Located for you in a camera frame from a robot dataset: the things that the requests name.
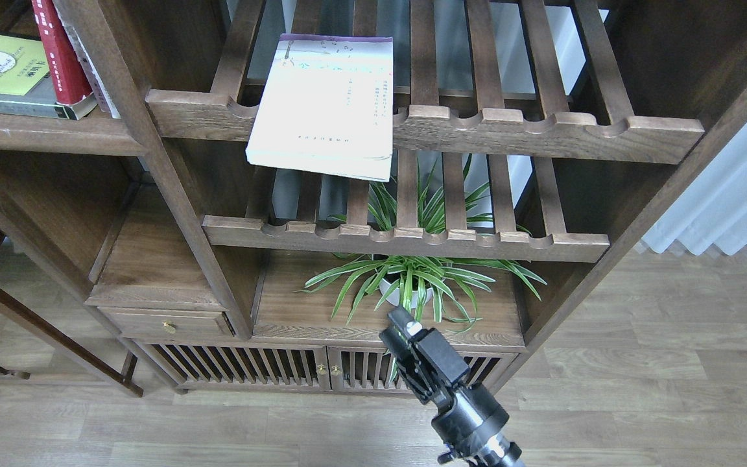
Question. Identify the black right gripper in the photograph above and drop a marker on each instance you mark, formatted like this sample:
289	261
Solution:
469	419

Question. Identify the white paperback book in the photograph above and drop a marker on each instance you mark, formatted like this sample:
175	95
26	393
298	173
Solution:
327	107

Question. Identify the red paperback book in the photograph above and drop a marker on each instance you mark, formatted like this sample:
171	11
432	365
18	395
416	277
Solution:
67	75

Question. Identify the green and grey book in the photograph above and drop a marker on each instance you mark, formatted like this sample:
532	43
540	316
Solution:
25	83

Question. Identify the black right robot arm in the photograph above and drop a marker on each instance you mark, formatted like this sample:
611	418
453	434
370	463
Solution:
469	420

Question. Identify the green spider plant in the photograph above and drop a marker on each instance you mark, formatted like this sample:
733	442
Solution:
419	282

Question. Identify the brass drawer knob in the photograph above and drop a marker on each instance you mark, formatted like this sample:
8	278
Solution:
169	327

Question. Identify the dark wooden bookshelf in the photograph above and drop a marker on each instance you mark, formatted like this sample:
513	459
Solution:
587	118

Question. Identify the white window curtain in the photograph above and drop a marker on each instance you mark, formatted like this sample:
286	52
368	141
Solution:
711	214

